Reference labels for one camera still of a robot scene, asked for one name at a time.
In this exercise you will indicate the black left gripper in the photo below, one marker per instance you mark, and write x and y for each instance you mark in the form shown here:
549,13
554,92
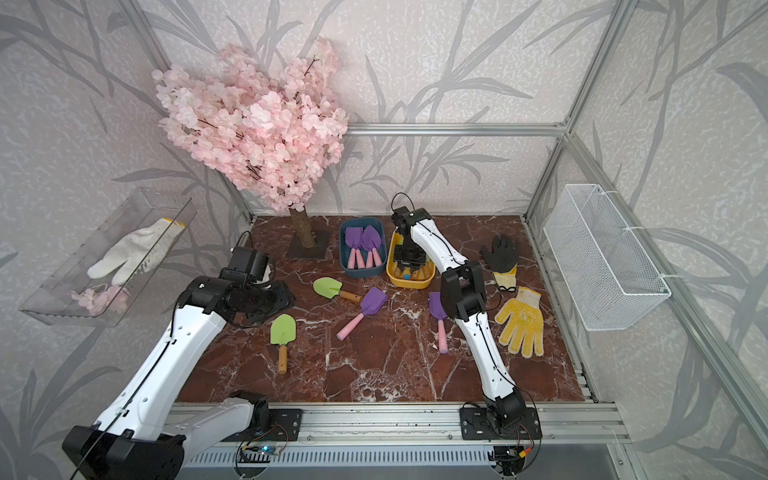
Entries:
285,300

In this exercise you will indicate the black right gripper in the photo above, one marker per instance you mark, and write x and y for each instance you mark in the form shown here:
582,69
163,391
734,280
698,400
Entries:
411,265

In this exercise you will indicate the purple pointed shovel pink handle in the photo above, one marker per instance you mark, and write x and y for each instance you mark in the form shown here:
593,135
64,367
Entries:
377,242

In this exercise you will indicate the green shovel wooden handle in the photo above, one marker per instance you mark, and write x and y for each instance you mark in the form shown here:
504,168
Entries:
283,332
331,288

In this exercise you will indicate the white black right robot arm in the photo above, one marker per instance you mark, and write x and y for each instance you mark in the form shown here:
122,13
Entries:
463,298

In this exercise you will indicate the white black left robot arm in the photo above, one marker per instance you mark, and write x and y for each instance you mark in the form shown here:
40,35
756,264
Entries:
130,439

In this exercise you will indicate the yellow storage box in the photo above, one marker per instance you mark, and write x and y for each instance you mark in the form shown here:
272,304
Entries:
420,281

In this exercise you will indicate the dark teal storage box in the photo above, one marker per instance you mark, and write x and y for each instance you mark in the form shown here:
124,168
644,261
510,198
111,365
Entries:
361,222

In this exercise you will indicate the pink blossoms in box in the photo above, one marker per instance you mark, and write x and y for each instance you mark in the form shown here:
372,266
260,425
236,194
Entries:
101,299

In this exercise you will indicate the black rubber glove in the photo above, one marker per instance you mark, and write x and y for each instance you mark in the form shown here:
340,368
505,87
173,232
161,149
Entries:
502,258

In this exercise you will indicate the white cotton glove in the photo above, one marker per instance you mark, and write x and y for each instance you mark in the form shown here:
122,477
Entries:
138,252

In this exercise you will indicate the yellow dotted work glove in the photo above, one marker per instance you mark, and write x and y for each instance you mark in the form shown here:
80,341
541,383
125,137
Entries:
523,324

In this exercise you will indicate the left circuit board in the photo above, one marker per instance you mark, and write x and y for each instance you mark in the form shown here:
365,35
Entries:
259,454

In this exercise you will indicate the pink artificial blossom tree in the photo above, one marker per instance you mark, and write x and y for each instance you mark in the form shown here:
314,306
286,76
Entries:
271,136

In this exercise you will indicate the purple square shovel pink handle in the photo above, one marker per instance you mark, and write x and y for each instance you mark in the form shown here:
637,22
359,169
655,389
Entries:
371,303

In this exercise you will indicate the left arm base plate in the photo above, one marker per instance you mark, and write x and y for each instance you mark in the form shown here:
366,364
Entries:
279,425

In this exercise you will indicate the aluminium front rail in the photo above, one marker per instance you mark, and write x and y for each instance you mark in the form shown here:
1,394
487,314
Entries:
357,424

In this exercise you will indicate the clear acrylic wall box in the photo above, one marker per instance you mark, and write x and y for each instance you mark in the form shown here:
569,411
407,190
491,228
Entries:
96,285

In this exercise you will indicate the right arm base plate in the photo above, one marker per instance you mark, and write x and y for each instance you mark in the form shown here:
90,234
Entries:
477,424

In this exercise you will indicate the white wire mesh basket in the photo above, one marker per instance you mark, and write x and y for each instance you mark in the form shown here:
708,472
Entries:
611,278

